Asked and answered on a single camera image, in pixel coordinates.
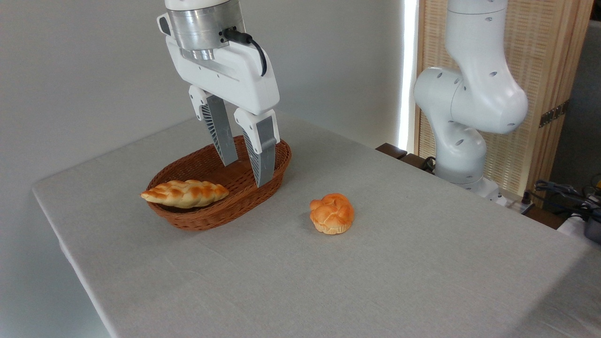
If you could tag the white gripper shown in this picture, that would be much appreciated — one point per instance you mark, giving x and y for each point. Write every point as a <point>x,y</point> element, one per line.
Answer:
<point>235,77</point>

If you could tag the round braided bread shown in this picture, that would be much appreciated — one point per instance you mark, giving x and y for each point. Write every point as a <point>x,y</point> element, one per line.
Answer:
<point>332,213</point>

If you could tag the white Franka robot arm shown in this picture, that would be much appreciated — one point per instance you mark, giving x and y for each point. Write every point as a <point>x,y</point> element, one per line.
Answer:
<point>474,94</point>

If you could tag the long braided bread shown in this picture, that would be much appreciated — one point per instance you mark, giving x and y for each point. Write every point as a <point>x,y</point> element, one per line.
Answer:
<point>183,193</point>

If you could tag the brown wicker basket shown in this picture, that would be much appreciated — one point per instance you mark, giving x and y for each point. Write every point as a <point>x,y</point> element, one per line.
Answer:
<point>211,216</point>

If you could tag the grey tablecloth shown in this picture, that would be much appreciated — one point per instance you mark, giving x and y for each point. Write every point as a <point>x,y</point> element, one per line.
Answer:
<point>375,281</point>

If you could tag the black plug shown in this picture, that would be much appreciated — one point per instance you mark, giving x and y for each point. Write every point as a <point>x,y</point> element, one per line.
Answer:
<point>527,197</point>

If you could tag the dark metal screen hinge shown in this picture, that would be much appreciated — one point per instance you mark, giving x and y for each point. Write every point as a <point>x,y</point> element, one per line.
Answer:
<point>553,114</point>

